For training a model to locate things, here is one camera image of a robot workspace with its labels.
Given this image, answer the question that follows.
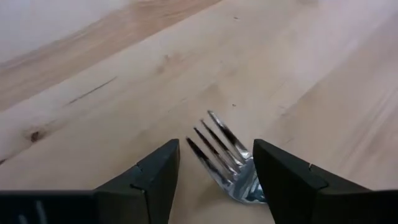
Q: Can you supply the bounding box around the teal-handled fork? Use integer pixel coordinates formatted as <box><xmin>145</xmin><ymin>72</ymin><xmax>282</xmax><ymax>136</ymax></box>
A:
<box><xmin>185</xmin><ymin>110</ymin><xmax>267</xmax><ymax>205</ymax></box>

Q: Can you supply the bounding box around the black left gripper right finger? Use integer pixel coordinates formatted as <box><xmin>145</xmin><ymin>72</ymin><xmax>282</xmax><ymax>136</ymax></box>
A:
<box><xmin>252</xmin><ymin>138</ymin><xmax>398</xmax><ymax>224</ymax></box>

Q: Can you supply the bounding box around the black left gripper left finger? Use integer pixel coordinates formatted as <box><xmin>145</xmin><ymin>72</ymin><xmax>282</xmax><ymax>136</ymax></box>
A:
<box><xmin>0</xmin><ymin>138</ymin><xmax>181</xmax><ymax>224</ymax></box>

